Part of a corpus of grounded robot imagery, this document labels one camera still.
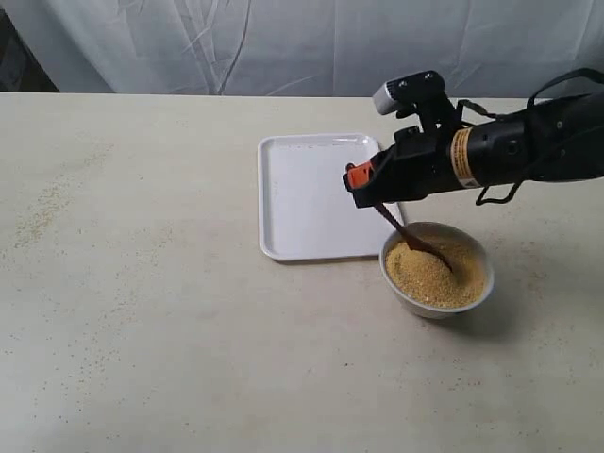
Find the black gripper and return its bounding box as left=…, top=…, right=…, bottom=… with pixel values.
left=343, top=122, right=531, bottom=209

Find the dark red wooden spoon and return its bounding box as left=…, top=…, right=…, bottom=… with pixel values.
left=374, top=204, right=453, bottom=271

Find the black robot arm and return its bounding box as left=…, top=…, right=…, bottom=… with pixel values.
left=343, top=93, right=603, bottom=208

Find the tan granular powder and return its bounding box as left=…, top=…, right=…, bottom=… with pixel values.
left=385, top=236, right=486, bottom=309

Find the white plastic tray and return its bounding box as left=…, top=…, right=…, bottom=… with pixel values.
left=258, top=133, right=394, bottom=262

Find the white ceramic bowl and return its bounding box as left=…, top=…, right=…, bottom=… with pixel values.
left=379, top=222, right=495, bottom=319

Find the white fabric backdrop curtain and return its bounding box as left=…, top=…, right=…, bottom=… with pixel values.
left=1, top=1, right=603, bottom=97

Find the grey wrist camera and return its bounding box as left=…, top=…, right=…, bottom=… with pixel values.
left=372, top=71, right=459, bottom=132

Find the black cable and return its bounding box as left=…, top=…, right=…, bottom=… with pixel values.
left=455, top=68, right=604, bottom=206

